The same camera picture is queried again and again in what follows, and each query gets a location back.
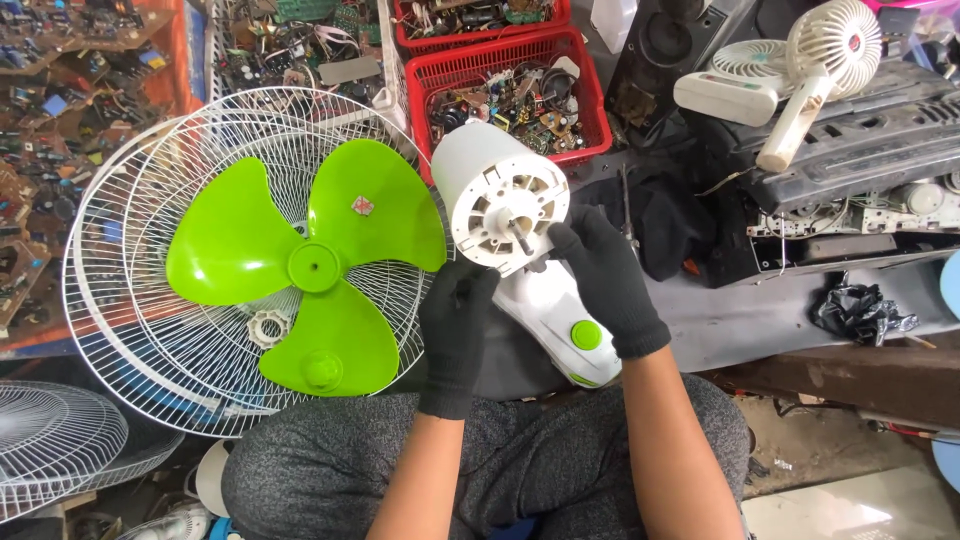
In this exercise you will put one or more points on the person's right hand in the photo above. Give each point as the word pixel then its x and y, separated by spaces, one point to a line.
pixel 611 289

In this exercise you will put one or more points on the person's left hand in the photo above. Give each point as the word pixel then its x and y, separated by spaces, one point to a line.
pixel 450 337

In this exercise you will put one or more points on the white fan motor body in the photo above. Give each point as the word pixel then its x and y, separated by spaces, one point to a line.
pixel 487 187

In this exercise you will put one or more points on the black cloth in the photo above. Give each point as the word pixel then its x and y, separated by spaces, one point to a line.
pixel 664 221

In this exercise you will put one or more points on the metal screwdriver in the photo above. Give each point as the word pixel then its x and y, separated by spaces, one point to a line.
pixel 625 202

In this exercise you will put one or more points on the green blade cap nut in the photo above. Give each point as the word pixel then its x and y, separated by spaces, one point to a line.
pixel 322 370

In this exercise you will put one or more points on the grey plastic panel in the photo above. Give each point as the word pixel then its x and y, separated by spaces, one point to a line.
pixel 750 315

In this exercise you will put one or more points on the person's grey trousers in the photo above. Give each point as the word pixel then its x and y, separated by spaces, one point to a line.
pixel 540 457

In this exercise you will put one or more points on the white plastic grille nut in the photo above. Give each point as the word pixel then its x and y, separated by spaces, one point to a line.
pixel 268 328

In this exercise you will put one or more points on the red basket of electronic parts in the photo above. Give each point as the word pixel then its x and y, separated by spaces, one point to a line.
pixel 510 97
pixel 472 19

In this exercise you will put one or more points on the white handheld fan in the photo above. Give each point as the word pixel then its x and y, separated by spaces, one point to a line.
pixel 825 45
pixel 727 94

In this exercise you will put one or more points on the green fan blade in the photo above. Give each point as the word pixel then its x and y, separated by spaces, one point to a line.
pixel 240 240

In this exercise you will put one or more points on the black speaker box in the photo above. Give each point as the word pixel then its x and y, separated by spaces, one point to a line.
pixel 667 60

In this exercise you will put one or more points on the crumpled black plastic bag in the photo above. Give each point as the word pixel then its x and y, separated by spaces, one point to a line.
pixel 859 311

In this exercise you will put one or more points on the white electronics chassis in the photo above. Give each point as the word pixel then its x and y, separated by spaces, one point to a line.
pixel 862 214

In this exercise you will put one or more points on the brown wooden beam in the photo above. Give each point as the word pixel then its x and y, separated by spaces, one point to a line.
pixel 862 382

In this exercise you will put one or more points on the white round plastic disc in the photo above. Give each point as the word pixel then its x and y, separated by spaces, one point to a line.
pixel 211 476

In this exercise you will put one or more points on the dark grey radio casing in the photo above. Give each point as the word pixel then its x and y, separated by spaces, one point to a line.
pixel 862 142

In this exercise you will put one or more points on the white basket of circuit boards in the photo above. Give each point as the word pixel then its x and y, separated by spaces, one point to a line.
pixel 300 45

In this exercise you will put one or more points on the small white fan grille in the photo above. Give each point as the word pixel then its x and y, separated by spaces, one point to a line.
pixel 52 442

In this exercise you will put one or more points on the heap of circuit boards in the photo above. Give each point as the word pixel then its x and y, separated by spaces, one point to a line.
pixel 67 135

